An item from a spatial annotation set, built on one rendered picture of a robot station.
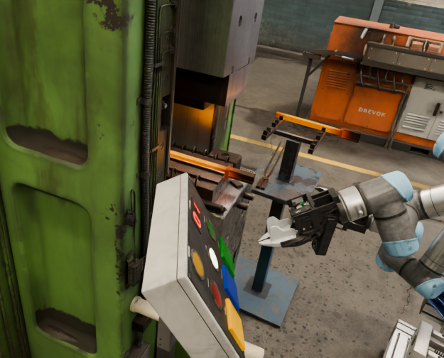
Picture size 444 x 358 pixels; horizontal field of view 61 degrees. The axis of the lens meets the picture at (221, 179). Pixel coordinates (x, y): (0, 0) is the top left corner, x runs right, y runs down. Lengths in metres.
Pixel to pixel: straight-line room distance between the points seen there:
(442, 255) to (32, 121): 1.23
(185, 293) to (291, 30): 8.41
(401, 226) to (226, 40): 0.62
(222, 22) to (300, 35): 7.84
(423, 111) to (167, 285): 4.46
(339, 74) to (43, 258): 3.96
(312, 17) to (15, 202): 7.99
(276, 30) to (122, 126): 8.12
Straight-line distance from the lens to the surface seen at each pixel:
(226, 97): 1.13
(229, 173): 1.34
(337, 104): 4.84
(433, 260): 1.29
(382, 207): 0.92
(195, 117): 1.58
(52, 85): 1.10
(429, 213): 1.06
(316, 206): 0.91
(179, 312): 0.68
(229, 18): 1.03
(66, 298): 1.54
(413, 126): 4.94
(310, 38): 8.84
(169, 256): 0.67
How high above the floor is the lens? 1.63
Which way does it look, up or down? 29 degrees down
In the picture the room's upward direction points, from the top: 9 degrees clockwise
